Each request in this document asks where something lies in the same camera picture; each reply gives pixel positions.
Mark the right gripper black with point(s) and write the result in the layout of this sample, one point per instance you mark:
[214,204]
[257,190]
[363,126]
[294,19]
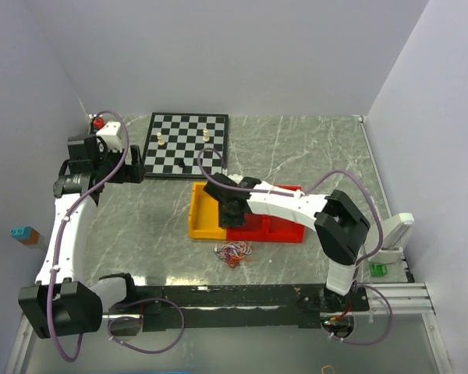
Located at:
[224,221]

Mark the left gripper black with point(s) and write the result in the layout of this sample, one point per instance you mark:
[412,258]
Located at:
[132,173]

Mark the yellow plastic bin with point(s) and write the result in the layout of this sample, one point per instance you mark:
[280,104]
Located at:
[203,216]

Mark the red bin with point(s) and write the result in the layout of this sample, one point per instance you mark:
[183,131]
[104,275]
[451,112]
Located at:
[255,229]
[276,229]

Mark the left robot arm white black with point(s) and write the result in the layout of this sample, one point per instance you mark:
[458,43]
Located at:
[59,291]

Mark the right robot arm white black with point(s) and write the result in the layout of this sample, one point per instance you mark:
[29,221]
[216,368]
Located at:
[338,223]

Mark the white chess piece left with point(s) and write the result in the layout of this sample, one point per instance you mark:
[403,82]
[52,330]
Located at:
[161,139]

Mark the white chess piece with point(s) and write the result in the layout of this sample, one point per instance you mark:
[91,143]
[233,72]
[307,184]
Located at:
[206,137]
[161,139]

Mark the black white chessboard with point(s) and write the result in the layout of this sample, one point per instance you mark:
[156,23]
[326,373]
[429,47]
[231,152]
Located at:
[183,133]

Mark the black marker orange cap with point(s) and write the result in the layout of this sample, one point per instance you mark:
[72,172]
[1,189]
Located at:
[96,123]

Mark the white chess piece right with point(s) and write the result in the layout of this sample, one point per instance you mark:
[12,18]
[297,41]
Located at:
[206,137]

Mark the blue orange toy block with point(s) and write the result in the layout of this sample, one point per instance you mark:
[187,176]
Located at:
[27,236]

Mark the green small block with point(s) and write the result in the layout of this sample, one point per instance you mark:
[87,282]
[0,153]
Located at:
[378,270]

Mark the white grey stand device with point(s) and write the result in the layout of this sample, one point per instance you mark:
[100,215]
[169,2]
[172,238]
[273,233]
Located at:
[397,231]

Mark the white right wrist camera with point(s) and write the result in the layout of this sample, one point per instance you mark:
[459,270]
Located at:
[236,178]

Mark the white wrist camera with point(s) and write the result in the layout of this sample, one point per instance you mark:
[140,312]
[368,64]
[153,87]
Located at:
[236,178]
[112,134]

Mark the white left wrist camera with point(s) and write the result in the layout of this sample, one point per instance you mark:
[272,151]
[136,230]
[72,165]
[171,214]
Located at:
[112,134]

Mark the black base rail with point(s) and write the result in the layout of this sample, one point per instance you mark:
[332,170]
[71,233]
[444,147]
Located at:
[221,306]

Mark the aluminium frame rail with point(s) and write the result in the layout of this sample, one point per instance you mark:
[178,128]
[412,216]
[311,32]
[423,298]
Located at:
[404,298]

